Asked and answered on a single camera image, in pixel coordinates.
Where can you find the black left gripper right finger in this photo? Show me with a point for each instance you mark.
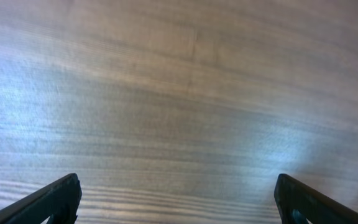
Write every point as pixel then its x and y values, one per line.
pixel 299 203

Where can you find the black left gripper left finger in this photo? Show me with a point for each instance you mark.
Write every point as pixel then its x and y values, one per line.
pixel 56 203

